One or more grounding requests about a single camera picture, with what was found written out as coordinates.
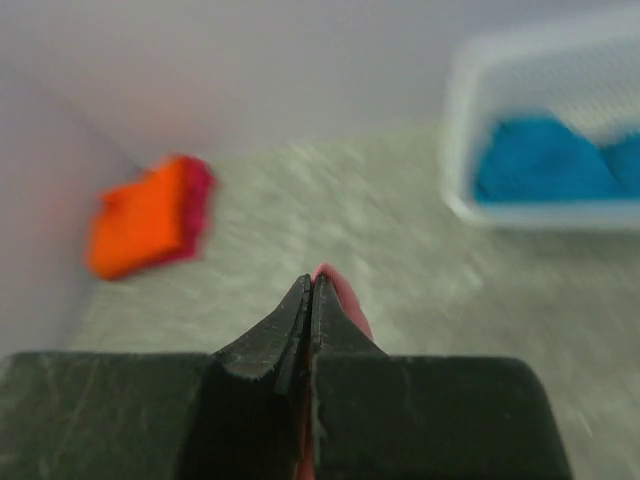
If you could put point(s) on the folded magenta t-shirt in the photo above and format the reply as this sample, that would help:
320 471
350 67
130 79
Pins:
200 186

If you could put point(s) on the folded orange t-shirt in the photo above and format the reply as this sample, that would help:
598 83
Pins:
140 223

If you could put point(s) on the salmon pink t-shirt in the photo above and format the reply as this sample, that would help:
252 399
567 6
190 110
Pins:
351 306

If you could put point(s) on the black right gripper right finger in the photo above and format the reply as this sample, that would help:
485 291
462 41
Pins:
381 416

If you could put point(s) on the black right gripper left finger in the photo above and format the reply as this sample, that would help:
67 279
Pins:
237 413

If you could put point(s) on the blue t-shirt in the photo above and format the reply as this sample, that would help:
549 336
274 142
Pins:
541 160

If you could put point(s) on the white plastic basket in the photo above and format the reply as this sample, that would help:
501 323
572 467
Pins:
582 71

